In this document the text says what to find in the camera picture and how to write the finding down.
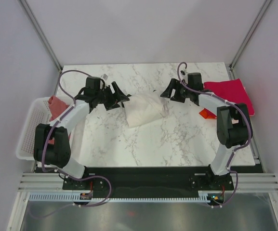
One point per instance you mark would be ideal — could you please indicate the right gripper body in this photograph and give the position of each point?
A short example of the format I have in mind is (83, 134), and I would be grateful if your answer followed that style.
(181, 93)

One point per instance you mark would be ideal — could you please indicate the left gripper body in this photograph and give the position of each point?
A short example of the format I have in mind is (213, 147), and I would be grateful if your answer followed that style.
(106, 97)

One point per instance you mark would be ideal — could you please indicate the white green-sleeved Charlie Brown t-shirt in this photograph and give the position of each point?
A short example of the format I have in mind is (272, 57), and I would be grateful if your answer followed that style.
(144, 108)

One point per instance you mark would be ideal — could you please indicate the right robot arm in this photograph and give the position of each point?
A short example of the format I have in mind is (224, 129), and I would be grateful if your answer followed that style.
(233, 126)

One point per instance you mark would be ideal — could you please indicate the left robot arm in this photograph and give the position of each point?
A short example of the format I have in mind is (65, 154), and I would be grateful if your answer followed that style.
(52, 146)

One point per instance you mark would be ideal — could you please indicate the folded orange t-shirt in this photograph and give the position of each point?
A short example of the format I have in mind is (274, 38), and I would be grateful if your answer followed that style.
(206, 114)

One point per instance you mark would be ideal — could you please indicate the salmon pink t-shirt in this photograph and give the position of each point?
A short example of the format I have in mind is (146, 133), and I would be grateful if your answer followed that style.
(56, 107)

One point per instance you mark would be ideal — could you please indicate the folded magenta t-shirt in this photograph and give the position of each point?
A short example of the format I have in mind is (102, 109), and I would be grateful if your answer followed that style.
(232, 90)

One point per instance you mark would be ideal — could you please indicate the white plastic basket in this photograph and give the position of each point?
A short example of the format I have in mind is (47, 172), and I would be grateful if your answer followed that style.
(39, 112)

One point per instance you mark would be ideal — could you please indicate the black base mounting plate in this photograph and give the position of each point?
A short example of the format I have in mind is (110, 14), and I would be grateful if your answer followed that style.
(150, 181)

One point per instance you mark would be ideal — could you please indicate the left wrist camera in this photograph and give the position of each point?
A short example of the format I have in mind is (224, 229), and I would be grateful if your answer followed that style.
(104, 76)

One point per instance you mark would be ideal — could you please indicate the right aluminium frame post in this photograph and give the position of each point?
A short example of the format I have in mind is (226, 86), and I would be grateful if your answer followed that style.
(255, 24)

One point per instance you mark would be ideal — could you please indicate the aluminium frame post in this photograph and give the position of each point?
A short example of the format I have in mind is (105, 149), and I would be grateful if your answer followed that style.
(255, 24)
(41, 35)

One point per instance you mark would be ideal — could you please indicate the white slotted cable duct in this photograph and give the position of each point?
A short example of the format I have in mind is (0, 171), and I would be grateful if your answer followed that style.
(126, 197)

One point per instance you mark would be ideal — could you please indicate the left aluminium frame post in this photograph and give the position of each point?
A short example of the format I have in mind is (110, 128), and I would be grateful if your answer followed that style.
(41, 35)

